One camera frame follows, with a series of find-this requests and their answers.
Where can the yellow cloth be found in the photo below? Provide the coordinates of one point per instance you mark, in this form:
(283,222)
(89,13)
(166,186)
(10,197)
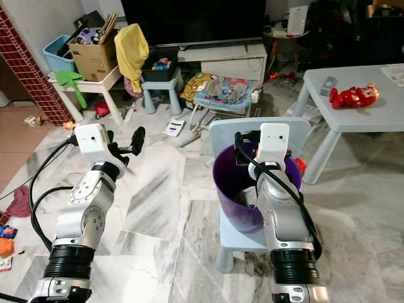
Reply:
(131,53)

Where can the round wooden side table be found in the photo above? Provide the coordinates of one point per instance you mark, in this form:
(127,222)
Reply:
(285,36)

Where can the red doll toy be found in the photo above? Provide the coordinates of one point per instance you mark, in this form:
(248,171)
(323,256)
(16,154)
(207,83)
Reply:
(352,96)

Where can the white television cabinet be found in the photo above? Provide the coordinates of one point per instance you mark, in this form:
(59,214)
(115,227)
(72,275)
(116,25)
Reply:
(233,63)

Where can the small beige toy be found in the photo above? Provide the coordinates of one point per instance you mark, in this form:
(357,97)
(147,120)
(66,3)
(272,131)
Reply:
(31,122)

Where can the small red plastic toy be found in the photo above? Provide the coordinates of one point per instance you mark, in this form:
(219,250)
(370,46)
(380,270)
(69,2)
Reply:
(300,167)

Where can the colourful baby bouncer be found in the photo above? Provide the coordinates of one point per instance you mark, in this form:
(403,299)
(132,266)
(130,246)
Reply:
(226,95)

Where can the white paper sheet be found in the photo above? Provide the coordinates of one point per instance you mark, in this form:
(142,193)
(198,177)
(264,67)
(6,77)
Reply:
(392,71)

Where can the black toy bin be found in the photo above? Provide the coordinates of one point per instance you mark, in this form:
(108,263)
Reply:
(158,72)

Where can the blue plastic basket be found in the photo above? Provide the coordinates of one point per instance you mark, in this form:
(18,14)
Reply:
(54,57)

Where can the small orange toy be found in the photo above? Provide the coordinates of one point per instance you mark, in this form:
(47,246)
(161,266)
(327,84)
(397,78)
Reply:
(69,126)

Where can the maroon cloth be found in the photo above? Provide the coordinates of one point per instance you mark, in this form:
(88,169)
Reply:
(19,203)

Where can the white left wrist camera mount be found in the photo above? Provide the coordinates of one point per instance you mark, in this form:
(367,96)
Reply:
(91,142)

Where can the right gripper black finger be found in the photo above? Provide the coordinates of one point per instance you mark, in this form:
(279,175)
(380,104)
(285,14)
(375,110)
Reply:
(240,149)

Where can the grey blue plastic table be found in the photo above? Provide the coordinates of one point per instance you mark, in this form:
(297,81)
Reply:
(360,117)

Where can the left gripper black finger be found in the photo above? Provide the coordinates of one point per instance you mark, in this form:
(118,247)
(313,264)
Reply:
(111,139)
(138,139)

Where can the grey phone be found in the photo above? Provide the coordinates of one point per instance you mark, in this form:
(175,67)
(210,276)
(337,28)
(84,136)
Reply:
(329,86)

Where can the yellow patterned cushion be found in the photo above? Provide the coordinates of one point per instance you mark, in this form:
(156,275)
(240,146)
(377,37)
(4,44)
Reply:
(192,85)

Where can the small white table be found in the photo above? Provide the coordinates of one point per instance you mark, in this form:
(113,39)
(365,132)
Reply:
(101,85)

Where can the green toy shovel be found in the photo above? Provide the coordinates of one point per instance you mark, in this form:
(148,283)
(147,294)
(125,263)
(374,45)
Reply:
(69,79)

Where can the small red bag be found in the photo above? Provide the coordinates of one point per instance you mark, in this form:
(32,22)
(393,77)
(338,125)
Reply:
(101,110)

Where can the crumpled trash pile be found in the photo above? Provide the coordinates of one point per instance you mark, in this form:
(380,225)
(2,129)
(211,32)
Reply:
(246,201)

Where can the brown cardboard box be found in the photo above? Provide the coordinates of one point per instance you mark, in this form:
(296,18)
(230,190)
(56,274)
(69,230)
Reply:
(93,60)

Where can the white flat device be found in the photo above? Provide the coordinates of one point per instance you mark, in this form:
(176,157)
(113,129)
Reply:
(298,20)

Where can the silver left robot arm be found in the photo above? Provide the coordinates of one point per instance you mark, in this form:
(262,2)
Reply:
(79,221)

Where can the purple plastic rubbish bin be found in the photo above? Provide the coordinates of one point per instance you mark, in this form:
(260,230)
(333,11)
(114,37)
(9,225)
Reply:
(230,183)

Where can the grey blue plastic stool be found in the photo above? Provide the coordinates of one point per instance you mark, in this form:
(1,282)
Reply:
(160,87)

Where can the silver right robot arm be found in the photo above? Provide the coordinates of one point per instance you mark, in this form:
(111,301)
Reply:
(287,221)

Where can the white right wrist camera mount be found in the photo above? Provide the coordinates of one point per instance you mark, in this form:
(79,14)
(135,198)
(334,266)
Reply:
(271,142)

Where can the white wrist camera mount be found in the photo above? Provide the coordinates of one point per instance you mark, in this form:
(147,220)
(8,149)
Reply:
(91,142)
(271,142)

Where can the black television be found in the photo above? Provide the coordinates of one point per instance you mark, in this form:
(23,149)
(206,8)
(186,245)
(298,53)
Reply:
(192,19)

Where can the red tiled pillar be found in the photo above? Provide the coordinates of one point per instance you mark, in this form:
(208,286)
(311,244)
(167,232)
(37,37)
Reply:
(31,69)

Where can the white calculator toy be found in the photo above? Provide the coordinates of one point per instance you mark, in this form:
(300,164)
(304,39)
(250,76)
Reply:
(174,128)

